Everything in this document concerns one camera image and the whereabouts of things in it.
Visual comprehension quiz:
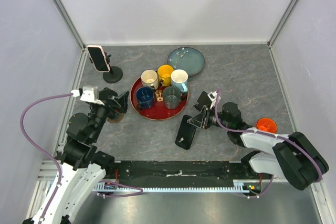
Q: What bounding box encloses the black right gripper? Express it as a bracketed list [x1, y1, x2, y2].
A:
[187, 104, 230, 130]

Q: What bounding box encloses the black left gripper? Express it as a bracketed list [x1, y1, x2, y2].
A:
[89, 88, 129, 141]

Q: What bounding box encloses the black phone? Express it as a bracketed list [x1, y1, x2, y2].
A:
[175, 115, 196, 150]

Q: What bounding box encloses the black folding phone stand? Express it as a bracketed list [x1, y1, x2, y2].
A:
[196, 91, 211, 106]

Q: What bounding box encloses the orange mug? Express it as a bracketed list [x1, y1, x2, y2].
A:
[256, 118, 278, 133]

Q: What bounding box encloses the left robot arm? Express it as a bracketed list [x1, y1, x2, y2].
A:
[23, 86, 130, 223]

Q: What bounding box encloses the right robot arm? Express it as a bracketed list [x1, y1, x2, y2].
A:
[187, 102, 329, 190]

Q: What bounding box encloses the black round-base phone stand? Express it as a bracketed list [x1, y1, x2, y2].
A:
[103, 52, 123, 83]

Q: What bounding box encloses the phone in pink case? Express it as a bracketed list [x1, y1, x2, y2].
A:
[87, 45, 110, 72]

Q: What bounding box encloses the dark blue mug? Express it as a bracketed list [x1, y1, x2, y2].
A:
[136, 87, 155, 110]

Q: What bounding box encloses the cream ceramic mug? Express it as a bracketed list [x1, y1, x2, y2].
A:
[141, 70, 159, 91]

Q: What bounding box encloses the small gold brown ornament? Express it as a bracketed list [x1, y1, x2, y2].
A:
[154, 90, 163, 102]

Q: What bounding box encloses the grey-green ceramic mug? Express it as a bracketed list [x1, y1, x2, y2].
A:
[162, 86, 181, 109]

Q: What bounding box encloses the round red tray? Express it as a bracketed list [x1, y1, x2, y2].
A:
[130, 77, 188, 121]

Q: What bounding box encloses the light blue mug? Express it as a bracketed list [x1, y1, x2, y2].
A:
[171, 69, 188, 93]

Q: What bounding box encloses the yellow ceramic mug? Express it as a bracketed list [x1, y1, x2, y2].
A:
[157, 65, 174, 87]

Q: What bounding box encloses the teal ceramic plate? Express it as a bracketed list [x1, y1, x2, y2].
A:
[167, 47, 205, 76]

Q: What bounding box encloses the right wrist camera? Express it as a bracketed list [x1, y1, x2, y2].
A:
[207, 91, 221, 109]

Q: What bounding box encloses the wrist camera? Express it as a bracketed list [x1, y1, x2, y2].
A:
[207, 91, 221, 109]
[71, 86, 104, 105]

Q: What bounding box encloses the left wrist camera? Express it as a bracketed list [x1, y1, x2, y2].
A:
[71, 86, 104, 105]

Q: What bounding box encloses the slotted cable duct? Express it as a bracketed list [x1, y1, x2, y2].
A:
[92, 182, 261, 193]

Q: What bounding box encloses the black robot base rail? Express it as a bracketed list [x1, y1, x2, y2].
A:
[105, 161, 271, 188]

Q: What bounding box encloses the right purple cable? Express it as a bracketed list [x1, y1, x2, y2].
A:
[214, 88, 323, 200]

